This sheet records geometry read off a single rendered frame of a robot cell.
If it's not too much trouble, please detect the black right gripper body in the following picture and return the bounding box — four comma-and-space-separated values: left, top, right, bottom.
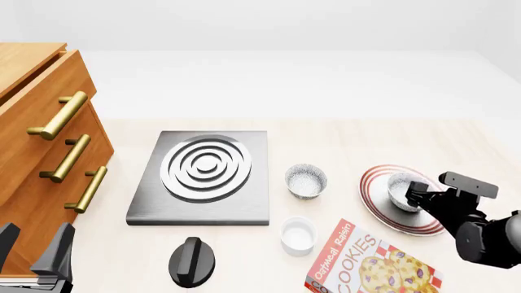
422, 189, 459, 216

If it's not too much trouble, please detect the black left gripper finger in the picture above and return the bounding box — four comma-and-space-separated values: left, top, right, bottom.
0, 222, 22, 269
29, 222, 77, 283

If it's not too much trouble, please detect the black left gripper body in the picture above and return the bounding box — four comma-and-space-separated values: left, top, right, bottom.
0, 273, 75, 293

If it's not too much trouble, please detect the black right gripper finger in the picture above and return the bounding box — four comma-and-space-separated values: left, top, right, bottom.
408, 180, 431, 196
404, 192, 427, 212

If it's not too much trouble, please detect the speckled grey bowl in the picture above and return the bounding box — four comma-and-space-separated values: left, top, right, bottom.
283, 163, 329, 202
386, 171, 435, 214

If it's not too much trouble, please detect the plate with red rings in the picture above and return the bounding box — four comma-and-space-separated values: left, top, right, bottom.
358, 164, 449, 237

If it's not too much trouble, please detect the flat stove plate with rings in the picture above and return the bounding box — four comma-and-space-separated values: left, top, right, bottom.
125, 129, 271, 227

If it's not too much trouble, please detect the oatmeal raisin cookies box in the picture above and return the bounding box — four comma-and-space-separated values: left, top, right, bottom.
303, 217, 445, 293

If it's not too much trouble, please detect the small white ramekin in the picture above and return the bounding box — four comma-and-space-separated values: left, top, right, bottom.
279, 215, 319, 258

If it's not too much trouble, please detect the round black stove knob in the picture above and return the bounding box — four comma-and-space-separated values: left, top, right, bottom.
168, 236, 217, 289

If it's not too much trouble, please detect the tall wooden drawer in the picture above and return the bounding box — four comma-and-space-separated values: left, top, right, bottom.
0, 50, 99, 177

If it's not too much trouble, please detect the wooden cabinet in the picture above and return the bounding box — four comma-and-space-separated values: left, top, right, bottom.
0, 42, 115, 279

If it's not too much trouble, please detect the long brass drawer handle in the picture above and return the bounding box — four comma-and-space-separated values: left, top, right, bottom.
26, 90, 89, 142

